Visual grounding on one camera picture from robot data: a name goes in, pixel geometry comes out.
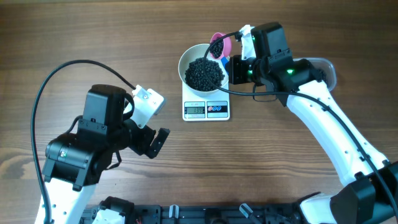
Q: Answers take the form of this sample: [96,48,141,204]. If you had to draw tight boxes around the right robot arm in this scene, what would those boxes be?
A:
[227,22,397,223]

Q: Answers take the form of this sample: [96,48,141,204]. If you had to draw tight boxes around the black beans in scoop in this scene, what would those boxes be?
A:
[210,40,224,59]

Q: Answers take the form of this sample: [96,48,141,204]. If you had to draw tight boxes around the left black cable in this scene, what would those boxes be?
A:
[30,59,136,224]

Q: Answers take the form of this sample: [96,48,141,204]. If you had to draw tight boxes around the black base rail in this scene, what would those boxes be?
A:
[83,195,352,224]

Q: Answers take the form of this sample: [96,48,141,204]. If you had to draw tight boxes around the black beans in container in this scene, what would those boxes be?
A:
[315,68,327,83]

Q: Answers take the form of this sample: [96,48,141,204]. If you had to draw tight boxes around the pink scoop with blue handle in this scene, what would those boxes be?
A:
[209,37,232,74]

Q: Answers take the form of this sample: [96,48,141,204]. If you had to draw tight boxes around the right black cable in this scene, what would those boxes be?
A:
[201,30,398,215]

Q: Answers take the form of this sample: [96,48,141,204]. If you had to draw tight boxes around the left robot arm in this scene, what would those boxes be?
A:
[35,84,170,223]

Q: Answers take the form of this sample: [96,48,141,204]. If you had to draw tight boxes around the white bowl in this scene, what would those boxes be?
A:
[178,44,228,89]

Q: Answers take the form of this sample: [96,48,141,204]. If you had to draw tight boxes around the black beans in bowl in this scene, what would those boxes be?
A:
[183,58,225,91]

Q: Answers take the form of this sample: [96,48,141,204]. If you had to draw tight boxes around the clear plastic container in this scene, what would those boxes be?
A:
[291,57,337,96]

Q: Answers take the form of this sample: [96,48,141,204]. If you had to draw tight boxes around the white digital kitchen scale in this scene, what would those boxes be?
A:
[182,83,230,122]

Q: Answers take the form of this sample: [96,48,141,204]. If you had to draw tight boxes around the black cable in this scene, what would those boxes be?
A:
[30,59,136,224]
[201,30,398,215]

